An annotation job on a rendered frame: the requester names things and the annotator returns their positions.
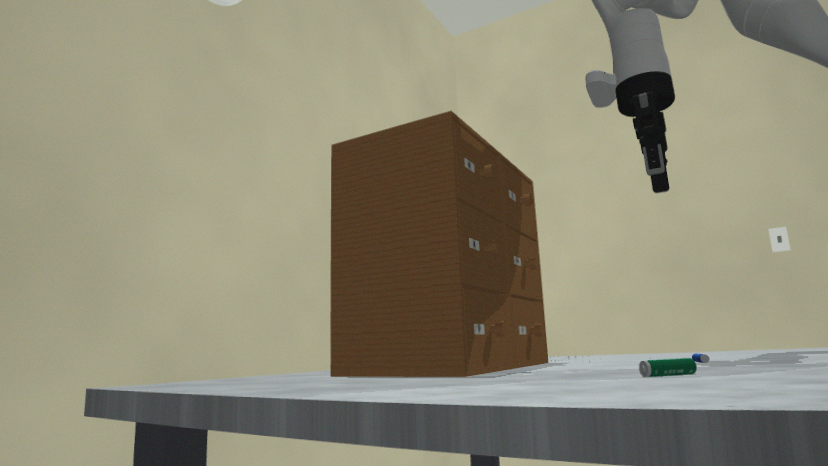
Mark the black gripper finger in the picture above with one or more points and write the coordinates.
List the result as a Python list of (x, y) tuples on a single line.
[(660, 182), (645, 109)]

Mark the brown wooden chest of drawers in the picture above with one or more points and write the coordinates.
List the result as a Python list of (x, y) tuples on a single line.
[(397, 307)]

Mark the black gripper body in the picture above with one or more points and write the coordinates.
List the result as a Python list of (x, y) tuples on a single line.
[(658, 82)]

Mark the green aa battery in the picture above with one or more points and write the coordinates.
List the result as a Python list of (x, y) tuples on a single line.
[(667, 367)]

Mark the brown wooden drawer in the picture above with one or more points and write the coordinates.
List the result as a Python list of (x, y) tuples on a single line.
[(518, 200), (480, 238), (486, 314), (476, 178), (523, 263), (529, 334)]

